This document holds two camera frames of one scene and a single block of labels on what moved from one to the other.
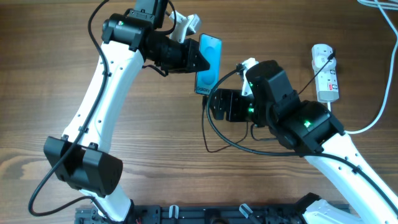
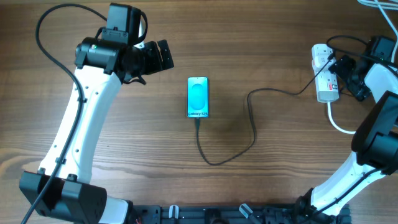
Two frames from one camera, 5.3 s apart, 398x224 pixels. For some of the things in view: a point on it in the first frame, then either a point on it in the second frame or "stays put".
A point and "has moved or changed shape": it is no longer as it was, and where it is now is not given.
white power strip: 326,81 stays put
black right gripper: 235,96 -> 340,67
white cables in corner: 392,4 stays put
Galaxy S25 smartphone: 211,48 -> 198,97
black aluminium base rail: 178,214 stays put
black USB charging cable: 211,151 has moved or changed shape
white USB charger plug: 319,61 stays put
